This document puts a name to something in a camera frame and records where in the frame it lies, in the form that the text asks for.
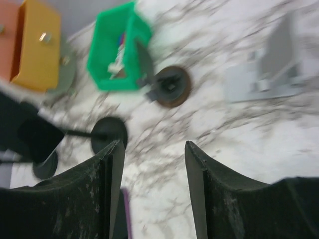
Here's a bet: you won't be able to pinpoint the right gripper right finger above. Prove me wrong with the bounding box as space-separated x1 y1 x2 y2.
184 141 319 239

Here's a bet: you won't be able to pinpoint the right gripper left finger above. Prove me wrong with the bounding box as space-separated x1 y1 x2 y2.
0 140 125 239

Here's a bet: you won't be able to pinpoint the purple edged phone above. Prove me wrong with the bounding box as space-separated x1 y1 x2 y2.
113 188 133 239

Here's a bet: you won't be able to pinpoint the brown base phone stand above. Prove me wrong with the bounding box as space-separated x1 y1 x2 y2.
135 39 192 108

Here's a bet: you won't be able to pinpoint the black left phone stand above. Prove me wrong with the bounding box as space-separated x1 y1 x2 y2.
0 149 59 180

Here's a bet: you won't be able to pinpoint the black phone stand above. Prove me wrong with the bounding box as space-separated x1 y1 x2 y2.
64 117 129 154
0 149 59 180

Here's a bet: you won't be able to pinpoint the black centre phone stand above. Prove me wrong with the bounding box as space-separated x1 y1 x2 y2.
64 117 129 154

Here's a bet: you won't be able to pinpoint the white folding phone stand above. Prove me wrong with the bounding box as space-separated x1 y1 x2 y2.
224 11 318 103

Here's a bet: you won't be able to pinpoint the markers in green bin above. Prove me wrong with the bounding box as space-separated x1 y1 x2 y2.
108 32 126 79

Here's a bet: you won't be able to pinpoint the orange drawer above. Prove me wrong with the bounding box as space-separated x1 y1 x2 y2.
10 0 61 92

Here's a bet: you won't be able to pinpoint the green plastic bin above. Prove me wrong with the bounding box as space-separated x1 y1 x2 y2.
87 1 153 91

